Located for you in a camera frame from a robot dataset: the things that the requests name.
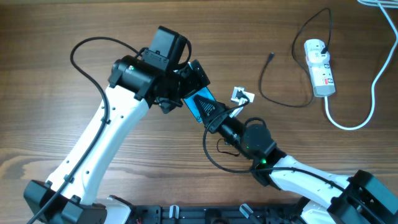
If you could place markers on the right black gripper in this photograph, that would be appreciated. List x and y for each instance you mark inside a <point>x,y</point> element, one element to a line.
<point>218,115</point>

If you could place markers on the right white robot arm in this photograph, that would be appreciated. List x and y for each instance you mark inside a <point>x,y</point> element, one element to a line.
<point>328,198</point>

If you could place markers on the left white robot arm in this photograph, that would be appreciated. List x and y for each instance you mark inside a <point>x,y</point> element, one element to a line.
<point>152,76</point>

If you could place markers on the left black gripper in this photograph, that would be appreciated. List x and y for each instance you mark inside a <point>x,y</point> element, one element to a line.
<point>196,78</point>

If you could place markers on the blue Galaxy smartphone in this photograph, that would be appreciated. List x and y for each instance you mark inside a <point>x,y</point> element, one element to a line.
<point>199,101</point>

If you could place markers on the white power strip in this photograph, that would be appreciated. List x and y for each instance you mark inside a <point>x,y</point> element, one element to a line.
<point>319,67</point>

